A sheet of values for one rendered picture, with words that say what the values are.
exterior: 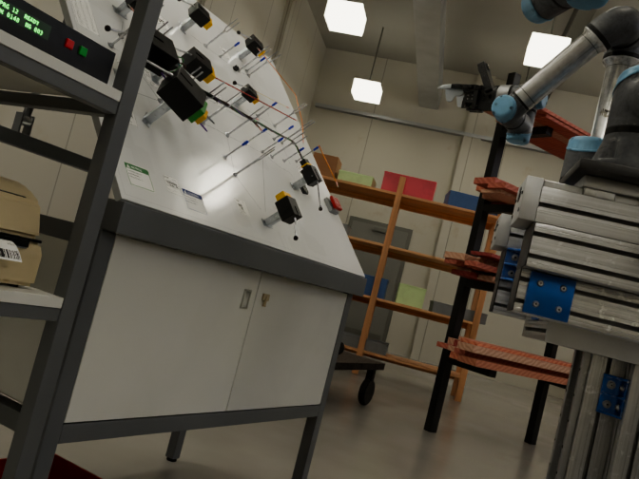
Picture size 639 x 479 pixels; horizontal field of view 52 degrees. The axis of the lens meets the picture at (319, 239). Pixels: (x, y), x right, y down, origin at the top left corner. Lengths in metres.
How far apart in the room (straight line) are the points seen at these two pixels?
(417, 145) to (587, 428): 10.46
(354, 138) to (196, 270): 10.50
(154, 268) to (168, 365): 0.26
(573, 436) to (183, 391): 0.93
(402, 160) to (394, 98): 1.16
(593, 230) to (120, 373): 1.03
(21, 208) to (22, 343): 0.34
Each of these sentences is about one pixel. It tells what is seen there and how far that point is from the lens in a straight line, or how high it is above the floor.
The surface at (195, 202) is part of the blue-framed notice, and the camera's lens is 1.57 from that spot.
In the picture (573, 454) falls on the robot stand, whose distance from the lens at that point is 1.64.
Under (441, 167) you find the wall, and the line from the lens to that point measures 11.80.
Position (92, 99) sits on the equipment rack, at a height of 1.02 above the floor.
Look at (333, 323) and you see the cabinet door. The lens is 2.26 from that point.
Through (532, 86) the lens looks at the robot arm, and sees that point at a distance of 2.09.
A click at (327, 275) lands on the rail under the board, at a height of 0.84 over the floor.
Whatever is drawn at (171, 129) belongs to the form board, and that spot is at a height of 1.08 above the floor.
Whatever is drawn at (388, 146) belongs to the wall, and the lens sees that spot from 11.92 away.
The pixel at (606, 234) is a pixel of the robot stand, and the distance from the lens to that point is 1.39.
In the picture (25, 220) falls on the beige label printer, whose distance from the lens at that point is 1.29.
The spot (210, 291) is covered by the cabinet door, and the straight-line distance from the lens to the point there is 1.67.
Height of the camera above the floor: 0.80
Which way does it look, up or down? 4 degrees up
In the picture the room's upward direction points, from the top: 14 degrees clockwise
